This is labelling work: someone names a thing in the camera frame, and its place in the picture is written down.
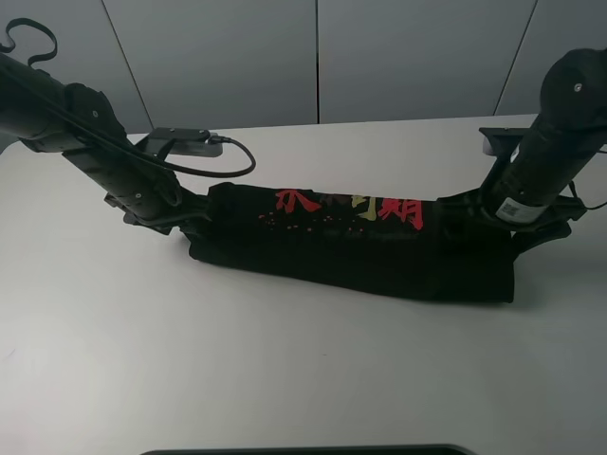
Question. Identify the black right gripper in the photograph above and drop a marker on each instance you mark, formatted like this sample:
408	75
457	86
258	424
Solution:
463	213

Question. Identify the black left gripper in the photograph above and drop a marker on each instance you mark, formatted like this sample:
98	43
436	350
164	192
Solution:
150	210

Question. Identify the black printed t-shirt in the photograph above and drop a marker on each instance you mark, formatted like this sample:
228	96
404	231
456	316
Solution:
442	250

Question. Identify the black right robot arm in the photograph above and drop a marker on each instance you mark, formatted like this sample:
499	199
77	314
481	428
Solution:
522	193

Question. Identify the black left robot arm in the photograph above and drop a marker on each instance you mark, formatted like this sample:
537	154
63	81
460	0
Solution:
79	124

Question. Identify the black tray edge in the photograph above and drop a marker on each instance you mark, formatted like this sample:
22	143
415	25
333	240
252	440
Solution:
439	449

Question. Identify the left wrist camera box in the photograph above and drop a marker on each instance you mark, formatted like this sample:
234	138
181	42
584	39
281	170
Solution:
162	142

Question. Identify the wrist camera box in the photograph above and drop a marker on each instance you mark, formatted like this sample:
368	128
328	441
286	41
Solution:
162	142
499	141

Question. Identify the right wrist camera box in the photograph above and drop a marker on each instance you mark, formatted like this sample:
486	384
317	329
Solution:
499	141

